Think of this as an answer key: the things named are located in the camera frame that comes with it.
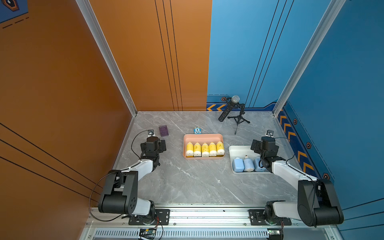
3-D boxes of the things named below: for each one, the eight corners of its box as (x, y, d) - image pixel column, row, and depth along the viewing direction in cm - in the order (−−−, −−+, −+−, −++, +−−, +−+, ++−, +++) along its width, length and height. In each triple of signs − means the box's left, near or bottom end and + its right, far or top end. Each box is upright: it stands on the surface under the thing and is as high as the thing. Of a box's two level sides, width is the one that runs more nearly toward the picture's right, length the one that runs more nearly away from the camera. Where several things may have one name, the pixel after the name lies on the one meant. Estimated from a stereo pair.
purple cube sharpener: (160, 137, 106) (159, 133, 103) (159, 129, 111) (158, 126, 108) (168, 135, 107) (168, 132, 104) (167, 128, 112) (166, 124, 109)
